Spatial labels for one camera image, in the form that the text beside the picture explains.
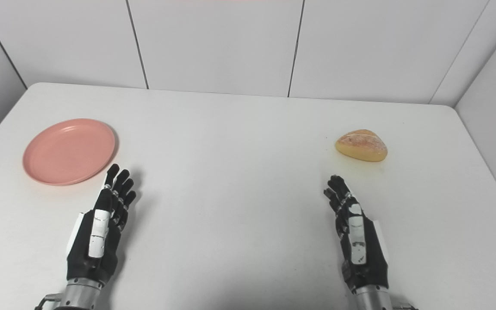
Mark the pink round plate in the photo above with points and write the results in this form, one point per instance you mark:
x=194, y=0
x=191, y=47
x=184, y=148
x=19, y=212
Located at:
x=69, y=151

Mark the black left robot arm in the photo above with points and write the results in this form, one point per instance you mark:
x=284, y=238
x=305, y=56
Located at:
x=82, y=295

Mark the golden crusty bread roll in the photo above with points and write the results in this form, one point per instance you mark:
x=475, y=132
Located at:
x=362, y=145

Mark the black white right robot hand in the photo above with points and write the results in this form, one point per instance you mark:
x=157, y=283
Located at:
x=362, y=254

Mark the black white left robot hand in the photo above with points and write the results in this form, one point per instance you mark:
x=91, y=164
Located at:
x=101, y=245

